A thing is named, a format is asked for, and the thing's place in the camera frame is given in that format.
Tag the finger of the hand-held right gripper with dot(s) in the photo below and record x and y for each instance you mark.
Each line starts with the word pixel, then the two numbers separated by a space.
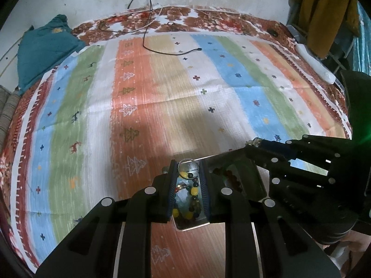
pixel 260 157
pixel 278 147

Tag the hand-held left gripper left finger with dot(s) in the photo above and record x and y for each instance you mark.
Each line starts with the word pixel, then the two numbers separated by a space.
pixel 173 191

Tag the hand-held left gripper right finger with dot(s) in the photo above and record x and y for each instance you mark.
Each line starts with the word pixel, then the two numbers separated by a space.
pixel 204 194

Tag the small beaded earring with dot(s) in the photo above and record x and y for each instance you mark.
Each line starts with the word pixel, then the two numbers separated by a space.
pixel 255 142

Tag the person's right hand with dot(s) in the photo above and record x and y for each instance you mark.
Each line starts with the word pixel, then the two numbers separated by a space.
pixel 358 241

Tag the striped printed blanket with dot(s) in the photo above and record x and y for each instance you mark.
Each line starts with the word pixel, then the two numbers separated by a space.
pixel 174 107

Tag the white elongated object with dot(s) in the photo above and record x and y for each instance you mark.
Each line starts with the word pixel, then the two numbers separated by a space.
pixel 316 63

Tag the dark metal rack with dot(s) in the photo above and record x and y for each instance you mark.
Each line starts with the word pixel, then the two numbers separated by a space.
pixel 337 59

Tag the turquoise patterned cloth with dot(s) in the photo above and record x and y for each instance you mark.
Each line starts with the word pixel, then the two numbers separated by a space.
pixel 363 40

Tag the mustard yellow cloth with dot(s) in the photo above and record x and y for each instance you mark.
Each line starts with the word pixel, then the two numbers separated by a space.
pixel 321 11

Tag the brown floral blanket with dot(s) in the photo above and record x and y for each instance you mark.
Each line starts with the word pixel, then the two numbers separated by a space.
pixel 203 20

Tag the grey quilted cushion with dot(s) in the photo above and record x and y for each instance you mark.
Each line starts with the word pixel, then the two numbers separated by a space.
pixel 7 113

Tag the teal cushion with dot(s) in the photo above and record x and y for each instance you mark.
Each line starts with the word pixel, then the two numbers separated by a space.
pixel 43 49

